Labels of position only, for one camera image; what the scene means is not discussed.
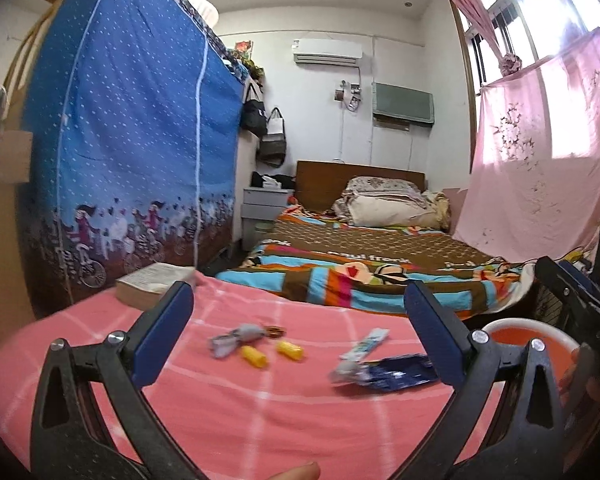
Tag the folded floral bedding pile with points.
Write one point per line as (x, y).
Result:
(376, 202)

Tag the grey bedside drawer cabinet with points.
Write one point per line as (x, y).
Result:
(260, 205)

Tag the blue silver snack bag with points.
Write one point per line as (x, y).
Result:
(387, 375)

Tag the yellow plastic cap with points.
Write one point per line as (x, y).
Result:
(253, 356)
(290, 351)

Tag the colourful patchwork bed quilt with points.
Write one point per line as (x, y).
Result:
(318, 259)

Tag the pink curtain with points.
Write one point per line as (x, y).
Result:
(534, 183)

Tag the blue fabric wardrobe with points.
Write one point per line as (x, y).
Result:
(134, 107)

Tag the white air conditioner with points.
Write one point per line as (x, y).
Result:
(327, 52)

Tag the thick old book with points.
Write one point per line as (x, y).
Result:
(142, 289)

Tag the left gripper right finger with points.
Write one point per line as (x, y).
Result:
(504, 418)

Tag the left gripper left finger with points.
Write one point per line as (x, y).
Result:
(91, 419)

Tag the crumpled grey wrapper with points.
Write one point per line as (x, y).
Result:
(223, 345)

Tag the white blue wrapper strip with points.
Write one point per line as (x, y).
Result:
(366, 345)

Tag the wooden bed headboard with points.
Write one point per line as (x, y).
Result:
(319, 184)

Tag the person's right hand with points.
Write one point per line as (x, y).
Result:
(564, 385)

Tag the white round lampshade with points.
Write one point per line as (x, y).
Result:
(207, 11)

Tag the green wall panel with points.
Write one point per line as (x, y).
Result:
(401, 104)

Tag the black hanging bag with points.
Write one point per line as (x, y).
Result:
(253, 118)

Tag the wooden cabinet left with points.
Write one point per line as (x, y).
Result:
(15, 159)

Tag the grey white hanging bag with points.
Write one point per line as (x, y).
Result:
(272, 149)

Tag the person's left hand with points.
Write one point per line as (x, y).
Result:
(308, 471)

